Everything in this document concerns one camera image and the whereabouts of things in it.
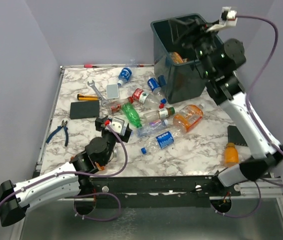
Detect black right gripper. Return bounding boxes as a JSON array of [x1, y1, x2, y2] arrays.
[[170, 18, 222, 78]]

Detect clear jar bottle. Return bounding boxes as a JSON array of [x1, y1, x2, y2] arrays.
[[112, 146, 118, 158]]

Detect crushed orange label bottle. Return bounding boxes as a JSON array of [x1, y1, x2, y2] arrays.
[[169, 52, 189, 64]]

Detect red label water bottle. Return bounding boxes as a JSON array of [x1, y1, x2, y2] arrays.
[[132, 88, 162, 109]]

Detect blue label pepsi bottle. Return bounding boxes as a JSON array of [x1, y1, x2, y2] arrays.
[[142, 129, 183, 155]]

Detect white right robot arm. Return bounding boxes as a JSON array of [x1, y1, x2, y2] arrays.
[[168, 18, 283, 196]]

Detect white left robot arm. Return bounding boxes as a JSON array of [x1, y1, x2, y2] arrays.
[[0, 116, 132, 227]]

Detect dark green plastic bin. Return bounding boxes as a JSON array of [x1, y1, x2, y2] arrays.
[[150, 18, 206, 104]]

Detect pepsi bottle beside bin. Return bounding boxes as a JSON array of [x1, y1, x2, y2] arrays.
[[145, 71, 165, 98]]

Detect green plastic bottle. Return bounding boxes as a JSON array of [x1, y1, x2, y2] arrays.
[[121, 102, 142, 128]]

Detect silver wrench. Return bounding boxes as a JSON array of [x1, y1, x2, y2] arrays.
[[87, 80, 109, 107]]

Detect black flat box left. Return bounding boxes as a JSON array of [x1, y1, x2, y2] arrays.
[[69, 100, 100, 120]]

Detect blue loose bottle cap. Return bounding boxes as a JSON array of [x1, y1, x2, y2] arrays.
[[141, 147, 147, 154]]

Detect white grey power bank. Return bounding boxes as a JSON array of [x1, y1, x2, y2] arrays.
[[106, 84, 120, 100]]

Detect yellow utility knife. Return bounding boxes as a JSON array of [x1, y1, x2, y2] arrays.
[[77, 94, 100, 101]]

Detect green cap tea bottle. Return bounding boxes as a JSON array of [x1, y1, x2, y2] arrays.
[[143, 107, 175, 122]]

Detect blue label bottle far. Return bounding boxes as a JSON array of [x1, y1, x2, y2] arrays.
[[117, 67, 132, 87]]

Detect red screwdriver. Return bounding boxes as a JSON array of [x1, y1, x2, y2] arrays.
[[83, 64, 99, 68]]

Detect large orange label bottle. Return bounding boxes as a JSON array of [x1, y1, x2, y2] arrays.
[[173, 104, 205, 133]]

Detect orange juice bottle right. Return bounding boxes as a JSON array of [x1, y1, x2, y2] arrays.
[[224, 142, 240, 168]]

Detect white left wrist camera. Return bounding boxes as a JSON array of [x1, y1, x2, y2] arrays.
[[110, 117, 127, 136]]

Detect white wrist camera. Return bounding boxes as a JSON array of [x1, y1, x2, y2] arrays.
[[110, 117, 127, 136], [206, 6, 238, 33]]

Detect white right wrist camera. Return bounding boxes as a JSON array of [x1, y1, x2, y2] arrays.
[[206, 6, 238, 33]]

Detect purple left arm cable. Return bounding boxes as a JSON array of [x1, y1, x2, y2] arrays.
[[0, 123, 129, 222]]

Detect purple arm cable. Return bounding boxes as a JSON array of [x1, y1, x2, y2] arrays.
[[210, 14, 283, 218], [0, 123, 129, 222]]

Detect blue handled pliers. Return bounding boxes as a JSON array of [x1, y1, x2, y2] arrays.
[[45, 120, 69, 147]]

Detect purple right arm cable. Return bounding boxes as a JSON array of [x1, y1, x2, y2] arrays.
[[210, 14, 283, 218]]

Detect black network switch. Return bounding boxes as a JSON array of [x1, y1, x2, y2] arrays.
[[227, 125, 248, 147]]

